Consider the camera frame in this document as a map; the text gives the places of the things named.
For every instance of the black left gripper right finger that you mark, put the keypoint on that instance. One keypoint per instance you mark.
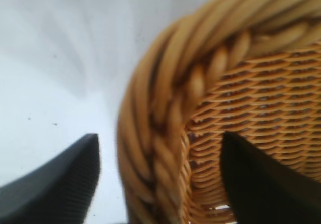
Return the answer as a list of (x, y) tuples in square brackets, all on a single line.
[(270, 188)]

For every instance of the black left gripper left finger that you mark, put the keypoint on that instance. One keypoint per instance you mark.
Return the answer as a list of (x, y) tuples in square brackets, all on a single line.
[(50, 183)]

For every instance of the brown woven wicker basket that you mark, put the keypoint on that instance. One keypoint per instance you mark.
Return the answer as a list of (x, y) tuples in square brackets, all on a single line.
[(250, 83)]

